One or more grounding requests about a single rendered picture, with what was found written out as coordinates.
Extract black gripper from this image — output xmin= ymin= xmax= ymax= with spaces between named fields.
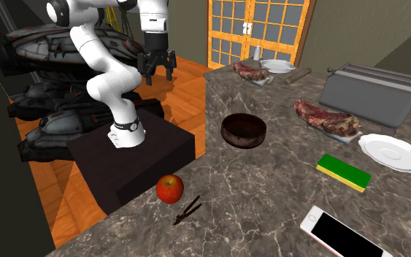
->
xmin=137 ymin=31 xmax=178 ymax=87

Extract small raw steak on tray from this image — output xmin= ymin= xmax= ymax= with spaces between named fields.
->
xmin=231 ymin=61 xmax=275 ymax=88

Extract dark robot stand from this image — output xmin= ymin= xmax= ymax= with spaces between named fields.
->
xmin=66 ymin=107 xmax=196 ymax=216

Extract dark brown bowl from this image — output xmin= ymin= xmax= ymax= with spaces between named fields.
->
xmin=220 ymin=112 xmax=268 ymax=150

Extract orange framed glass door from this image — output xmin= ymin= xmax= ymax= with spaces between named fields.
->
xmin=206 ymin=0 xmax=317 ymax=71

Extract dark grey machine sculpture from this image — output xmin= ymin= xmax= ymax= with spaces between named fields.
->
xmin=0 ymin=22 xmax=166 ymax=163

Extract white baking dish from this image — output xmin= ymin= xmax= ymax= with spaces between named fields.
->
xmin=259 ymin=58 xmax=296 ymax=74

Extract red apple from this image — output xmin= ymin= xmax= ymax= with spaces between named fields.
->
xmin=155 ymin=174 xmax=185 ymax=205

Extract brown wooden stick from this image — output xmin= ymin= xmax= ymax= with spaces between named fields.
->
xmin=283 ymin=66 xmax=313 ymax=85

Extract black tongs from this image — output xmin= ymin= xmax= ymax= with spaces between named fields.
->
xmin=172 ymin=194 xmax=204 ymax=226

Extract large raw steak on tray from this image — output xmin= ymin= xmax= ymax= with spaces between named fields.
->
xmin=293 ymin=98 xmax=364 ymax=145

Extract grey toaster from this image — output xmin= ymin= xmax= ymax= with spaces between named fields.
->
xmin=319 ymin=61 xmax=411 ymax=137

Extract green and yellow sponge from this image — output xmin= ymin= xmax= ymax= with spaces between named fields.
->
xmin=315 ymin=153 xmax=373 ymax=193

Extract white plate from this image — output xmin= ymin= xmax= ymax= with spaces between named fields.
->
xmin=357 ymin=133 xmax=411 ymax=175

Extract white smartphone with black screen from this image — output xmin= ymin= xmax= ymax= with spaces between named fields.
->
xmin=299 ymin=205 xmax=395 ymax=257

